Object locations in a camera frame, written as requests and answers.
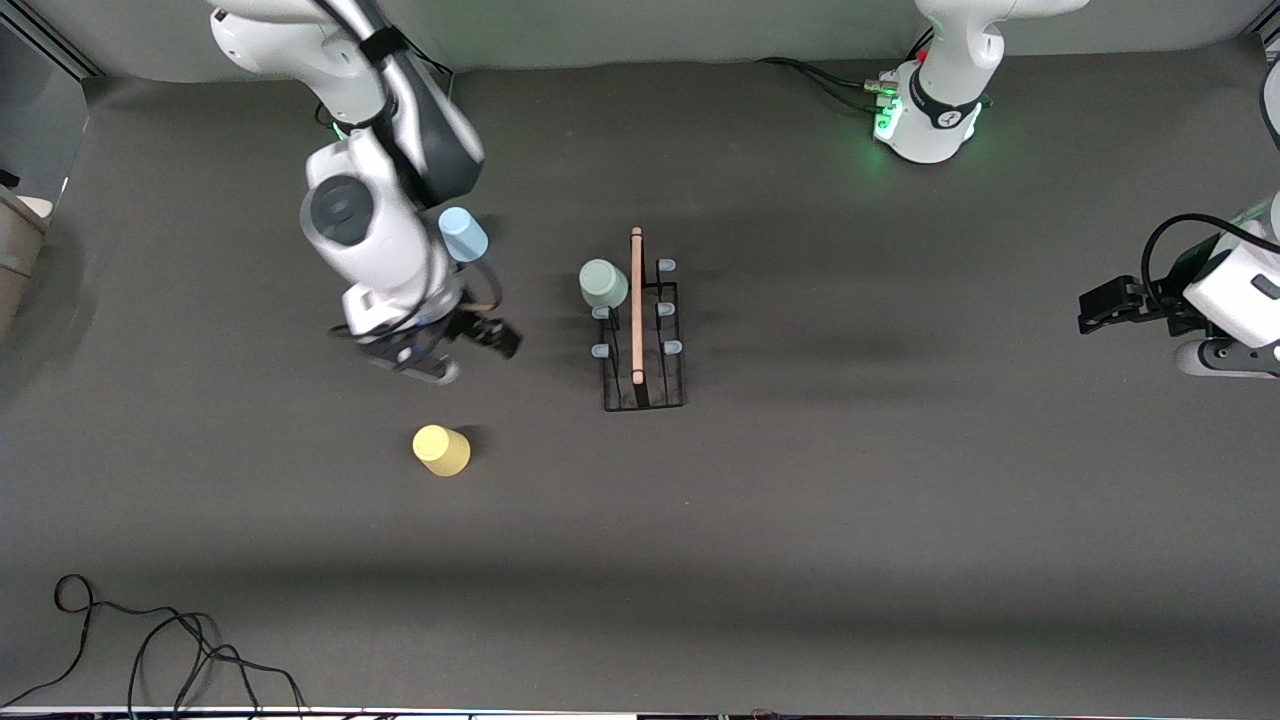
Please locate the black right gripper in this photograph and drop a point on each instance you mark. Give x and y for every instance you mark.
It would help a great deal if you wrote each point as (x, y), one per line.
(468, 325)

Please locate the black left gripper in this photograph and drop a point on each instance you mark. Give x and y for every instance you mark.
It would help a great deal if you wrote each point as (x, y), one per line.
(1163, 303)

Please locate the pale green plastic cup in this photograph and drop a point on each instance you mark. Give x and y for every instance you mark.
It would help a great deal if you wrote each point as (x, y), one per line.
(603, 284)

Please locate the yellow plastic cup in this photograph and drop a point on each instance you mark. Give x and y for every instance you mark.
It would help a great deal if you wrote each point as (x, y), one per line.
(441, 451)

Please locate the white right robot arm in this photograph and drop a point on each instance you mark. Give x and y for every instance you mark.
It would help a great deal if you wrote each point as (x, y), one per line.
(370, 240)

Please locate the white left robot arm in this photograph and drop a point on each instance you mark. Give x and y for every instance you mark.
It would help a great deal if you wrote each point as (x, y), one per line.
(945, 100)

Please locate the light blue plastic cup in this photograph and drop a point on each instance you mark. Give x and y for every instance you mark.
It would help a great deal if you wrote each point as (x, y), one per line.
(468, 238)

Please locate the dark grey table mat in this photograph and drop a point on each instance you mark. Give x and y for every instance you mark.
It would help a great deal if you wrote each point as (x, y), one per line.
(800, 500)

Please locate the beige box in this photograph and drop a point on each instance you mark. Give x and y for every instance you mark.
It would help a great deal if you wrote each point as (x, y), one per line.
(20, 260)

